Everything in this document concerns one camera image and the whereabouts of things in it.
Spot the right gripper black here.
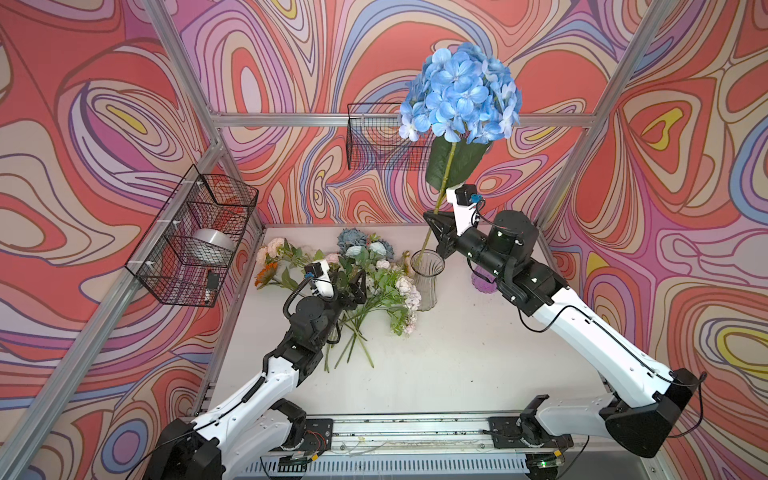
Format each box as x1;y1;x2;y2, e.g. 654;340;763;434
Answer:
423;207;511;279

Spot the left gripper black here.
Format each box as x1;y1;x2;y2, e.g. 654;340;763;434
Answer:
308;271;363;352

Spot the clear glass vase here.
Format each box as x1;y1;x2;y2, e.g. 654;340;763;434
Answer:
411;249;445;312

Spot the pale pink hydrangea bunch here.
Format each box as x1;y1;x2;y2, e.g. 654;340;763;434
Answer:
333;263;424;370

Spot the cream pink rose stem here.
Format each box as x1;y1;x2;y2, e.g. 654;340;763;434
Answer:
256;238;311;270

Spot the blue hydrangea stem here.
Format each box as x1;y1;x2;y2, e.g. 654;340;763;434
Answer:
398;41;523;271

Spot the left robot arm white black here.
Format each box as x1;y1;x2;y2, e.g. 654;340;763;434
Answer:
140;262;367;479

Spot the purple glass vase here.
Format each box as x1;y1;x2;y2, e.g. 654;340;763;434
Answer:
471;267;497;294

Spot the lilac white flower bunch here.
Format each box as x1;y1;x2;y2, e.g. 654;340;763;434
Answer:
326;253;387;368

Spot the orange artificial daisy flower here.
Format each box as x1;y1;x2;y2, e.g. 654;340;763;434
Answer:
254;262;279;289

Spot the small black device in basket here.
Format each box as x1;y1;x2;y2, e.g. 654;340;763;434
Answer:
203;269;221;306

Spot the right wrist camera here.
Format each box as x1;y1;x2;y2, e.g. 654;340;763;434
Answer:
454;184;483;207

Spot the black wire basket back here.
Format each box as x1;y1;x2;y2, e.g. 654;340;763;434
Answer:
345;102;434;172

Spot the black wire basket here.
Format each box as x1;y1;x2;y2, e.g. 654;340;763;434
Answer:
126;166;259;308
345;102;434;172

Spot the black wire basket left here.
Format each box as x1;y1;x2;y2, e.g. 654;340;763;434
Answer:
126;166;259;308

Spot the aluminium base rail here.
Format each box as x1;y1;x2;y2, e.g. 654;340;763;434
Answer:
240;412;666;479

